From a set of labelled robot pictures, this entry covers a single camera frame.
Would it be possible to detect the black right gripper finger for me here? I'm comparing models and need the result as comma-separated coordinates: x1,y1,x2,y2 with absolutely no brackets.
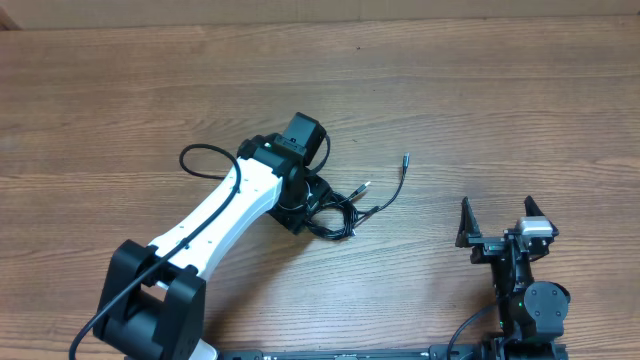
524,196,544,217
455,197,481,248

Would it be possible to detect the thin black braided cable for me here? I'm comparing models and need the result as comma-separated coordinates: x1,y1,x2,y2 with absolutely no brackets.
349,152,411,221

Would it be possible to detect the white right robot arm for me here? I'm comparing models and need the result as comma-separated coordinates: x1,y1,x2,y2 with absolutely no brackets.
446,196,571,359

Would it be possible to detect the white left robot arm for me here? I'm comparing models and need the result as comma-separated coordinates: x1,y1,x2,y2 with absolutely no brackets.
86,130,329,359

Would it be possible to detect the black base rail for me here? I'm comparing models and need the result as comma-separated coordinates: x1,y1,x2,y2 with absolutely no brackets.
124,343,569,360

